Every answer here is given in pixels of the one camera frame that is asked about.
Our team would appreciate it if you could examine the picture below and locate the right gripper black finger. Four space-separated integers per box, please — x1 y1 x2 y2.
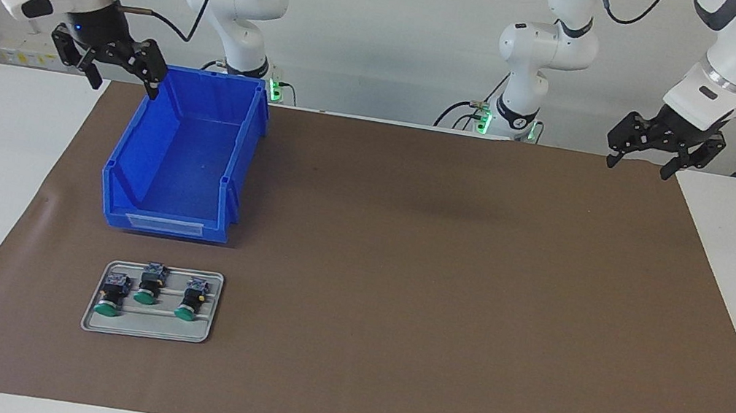
109 34 173 102
44 24 112 91

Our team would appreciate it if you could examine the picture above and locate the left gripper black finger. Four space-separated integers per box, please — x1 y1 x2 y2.
602 109 664 177
659 127 728 190

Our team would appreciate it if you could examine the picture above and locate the green push button switch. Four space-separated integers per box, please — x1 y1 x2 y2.
93 270 134 320
132 260 172 309
171 274 212 325

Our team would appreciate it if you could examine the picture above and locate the blue plastic storage bin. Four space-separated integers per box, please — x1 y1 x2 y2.
93 56 276 250

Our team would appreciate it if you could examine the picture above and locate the grey metal tray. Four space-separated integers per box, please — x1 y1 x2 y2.
79 253 226 351

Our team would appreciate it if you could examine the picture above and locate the brown table mat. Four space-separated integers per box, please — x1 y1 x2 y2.
0 60 736 413

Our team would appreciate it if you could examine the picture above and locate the white wall power strip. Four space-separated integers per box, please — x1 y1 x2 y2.
0 27 74 73

